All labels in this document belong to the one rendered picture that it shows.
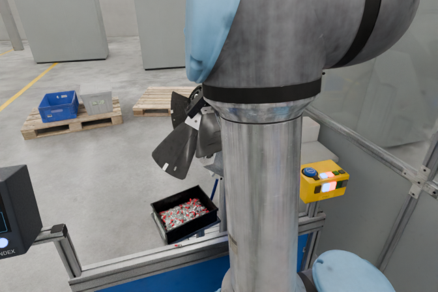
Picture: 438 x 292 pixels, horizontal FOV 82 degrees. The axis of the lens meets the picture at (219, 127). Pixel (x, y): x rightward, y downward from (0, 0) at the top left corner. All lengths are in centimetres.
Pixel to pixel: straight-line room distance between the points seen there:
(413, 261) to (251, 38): 130
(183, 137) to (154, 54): 545
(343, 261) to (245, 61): 36
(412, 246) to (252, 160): 118
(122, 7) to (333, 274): 1289
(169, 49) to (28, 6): 367
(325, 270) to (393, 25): 34
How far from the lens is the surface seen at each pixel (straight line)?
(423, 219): 129
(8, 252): 80
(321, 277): 44
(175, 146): 113
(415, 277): 144
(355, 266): 48
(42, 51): 844
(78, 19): 809
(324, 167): 98
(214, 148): 86
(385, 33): 26
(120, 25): 1311
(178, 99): 134
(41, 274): 223
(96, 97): 379
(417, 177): 124
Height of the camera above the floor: 161
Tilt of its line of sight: 27 degrees down
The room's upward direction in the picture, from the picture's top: straight up
